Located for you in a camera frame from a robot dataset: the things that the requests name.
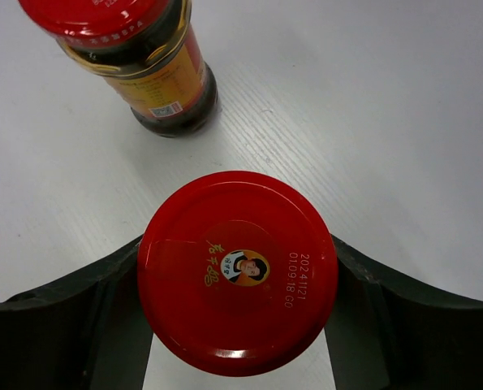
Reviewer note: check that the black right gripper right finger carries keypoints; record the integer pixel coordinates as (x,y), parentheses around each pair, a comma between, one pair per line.
(388,330)

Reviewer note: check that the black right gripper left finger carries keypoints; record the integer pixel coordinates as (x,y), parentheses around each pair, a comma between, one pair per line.
(85,330)

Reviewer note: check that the red lid chili sauce jar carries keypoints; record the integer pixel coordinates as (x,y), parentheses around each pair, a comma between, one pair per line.
(145,50)

